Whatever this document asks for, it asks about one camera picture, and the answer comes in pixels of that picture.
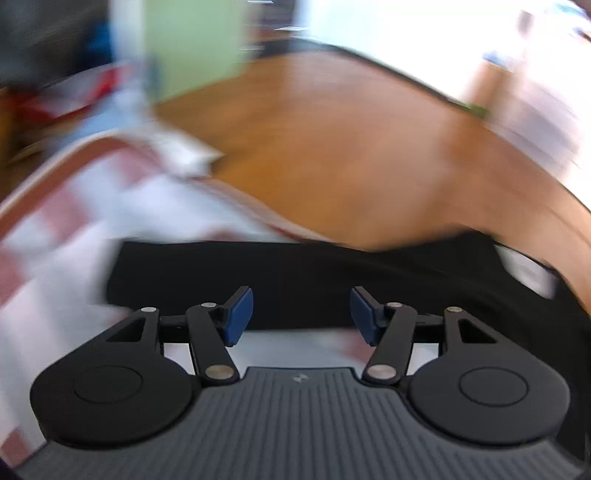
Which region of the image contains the black garment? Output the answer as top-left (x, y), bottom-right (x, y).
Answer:
top-left (105, 230), bottom-right (591, 344)

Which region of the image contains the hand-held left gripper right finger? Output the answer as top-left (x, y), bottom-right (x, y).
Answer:
top-left (350, 285), bottom-right (498, 387)

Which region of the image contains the striped rug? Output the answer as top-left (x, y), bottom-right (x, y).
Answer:
top-left (0, 129), bottom-right (370, 462)

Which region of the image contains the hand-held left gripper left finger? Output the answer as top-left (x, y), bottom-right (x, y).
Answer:
top-left (105, 285), bottom-right (254, 387)

